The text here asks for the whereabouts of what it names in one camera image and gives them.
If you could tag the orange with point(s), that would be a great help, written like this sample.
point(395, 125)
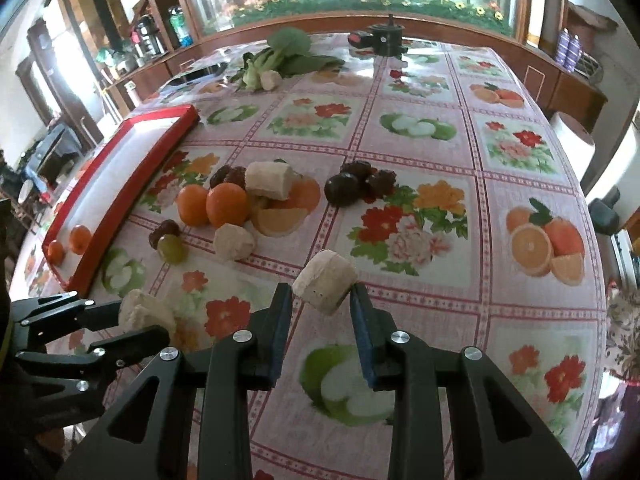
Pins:
point(192, 205)
point(227, 205)
point(80, 238)

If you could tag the red and black device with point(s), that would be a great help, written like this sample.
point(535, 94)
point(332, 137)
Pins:
point(359, 40)

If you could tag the dark purple plum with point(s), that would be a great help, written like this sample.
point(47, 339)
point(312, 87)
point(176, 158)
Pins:
point(341, 189)

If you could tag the purple can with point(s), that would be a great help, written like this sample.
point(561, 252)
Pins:
point(562, 47)
point(574, 52)

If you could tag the red rimmed white tray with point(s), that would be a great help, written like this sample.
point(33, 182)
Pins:
point(100, 175)

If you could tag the wooden cabinet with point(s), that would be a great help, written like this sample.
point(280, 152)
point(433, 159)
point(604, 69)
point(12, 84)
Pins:
point(150, 75)

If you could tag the green grape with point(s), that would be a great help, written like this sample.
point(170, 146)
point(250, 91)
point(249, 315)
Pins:
point(171, 250)

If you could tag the white garlic bulb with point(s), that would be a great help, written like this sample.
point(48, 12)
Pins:
point(145, 312)

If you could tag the white paper towel roll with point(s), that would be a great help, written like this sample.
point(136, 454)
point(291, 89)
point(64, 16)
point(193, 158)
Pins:
point(572, 140)

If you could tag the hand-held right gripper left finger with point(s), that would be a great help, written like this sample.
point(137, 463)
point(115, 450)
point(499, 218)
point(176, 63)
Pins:
point(279, 332)

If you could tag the green bok choy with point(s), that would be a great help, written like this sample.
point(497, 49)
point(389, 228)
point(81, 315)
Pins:
point(290, 47)

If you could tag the green bottle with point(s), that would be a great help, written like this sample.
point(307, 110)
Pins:
point(179, 27)

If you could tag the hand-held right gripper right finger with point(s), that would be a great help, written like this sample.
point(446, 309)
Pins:
point(362, 342)

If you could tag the red tomato on tray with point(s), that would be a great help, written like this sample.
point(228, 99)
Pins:
point(55, 252)

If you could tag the black round device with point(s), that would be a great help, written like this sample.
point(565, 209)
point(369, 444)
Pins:
point(386, 40)

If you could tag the white garlic on table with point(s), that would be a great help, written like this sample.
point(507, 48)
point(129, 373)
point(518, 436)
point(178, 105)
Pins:
point(267, 180)

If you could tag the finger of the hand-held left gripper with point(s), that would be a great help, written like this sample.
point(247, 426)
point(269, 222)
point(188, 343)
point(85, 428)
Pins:
point(75, 312)
point(125, 347)

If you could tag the floral patterned cloth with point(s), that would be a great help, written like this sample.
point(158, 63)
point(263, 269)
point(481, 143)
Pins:
point(625, 330)

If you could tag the black thermos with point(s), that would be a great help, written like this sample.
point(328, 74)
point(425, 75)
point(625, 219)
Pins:
point(147, 37)

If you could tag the floral fruit print tablecloth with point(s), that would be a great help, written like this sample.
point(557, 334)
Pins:
point(430, 270)

